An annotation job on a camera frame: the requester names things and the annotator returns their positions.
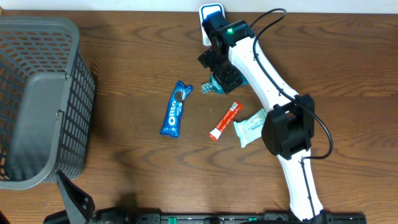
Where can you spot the white barcode scanner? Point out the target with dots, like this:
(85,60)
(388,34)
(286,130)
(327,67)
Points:
(206,10)

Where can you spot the white wet wipes pack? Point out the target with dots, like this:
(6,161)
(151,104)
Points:
(250,129)

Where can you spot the blue mouthwash bottle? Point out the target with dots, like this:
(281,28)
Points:
(223,84)

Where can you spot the blue Oreo cookie pack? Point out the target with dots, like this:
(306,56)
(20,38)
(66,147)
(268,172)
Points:
(171,125)

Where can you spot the grey plastic mesh basket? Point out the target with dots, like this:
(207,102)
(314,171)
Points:
(47,99)

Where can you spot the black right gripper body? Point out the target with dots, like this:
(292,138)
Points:
(224,71)

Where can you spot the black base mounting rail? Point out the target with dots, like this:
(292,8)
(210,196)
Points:
(155,218)

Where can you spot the red Nescafe stick sachet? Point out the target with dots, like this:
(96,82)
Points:
(235,108)

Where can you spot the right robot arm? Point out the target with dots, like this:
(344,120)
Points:
(235,57)

